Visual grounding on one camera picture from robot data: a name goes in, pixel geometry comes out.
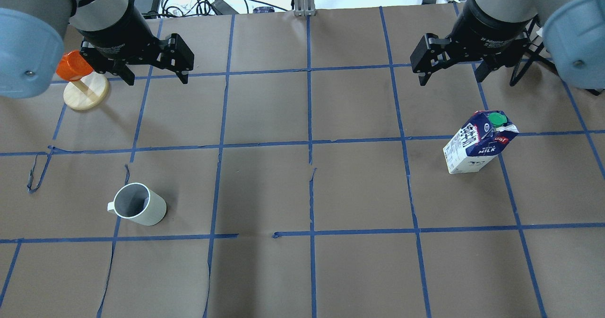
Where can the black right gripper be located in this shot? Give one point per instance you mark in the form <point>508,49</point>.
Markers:
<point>490,28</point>

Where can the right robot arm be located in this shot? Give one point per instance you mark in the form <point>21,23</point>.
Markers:
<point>572,31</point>

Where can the black tripod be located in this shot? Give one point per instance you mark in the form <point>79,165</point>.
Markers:
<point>533,53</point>

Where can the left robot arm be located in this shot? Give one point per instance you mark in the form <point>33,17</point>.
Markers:
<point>31,38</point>

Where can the black power adapter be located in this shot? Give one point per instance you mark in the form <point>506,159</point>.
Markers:
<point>221,7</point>

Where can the grey white mug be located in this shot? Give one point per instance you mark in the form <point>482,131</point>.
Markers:
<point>138,203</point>

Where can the blue white milk carton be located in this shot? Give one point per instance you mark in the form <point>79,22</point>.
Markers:
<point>481,139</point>

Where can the orange mug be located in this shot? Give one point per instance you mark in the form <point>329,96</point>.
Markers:
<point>73,67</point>

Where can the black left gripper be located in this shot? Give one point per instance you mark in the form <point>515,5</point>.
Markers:
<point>117,30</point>

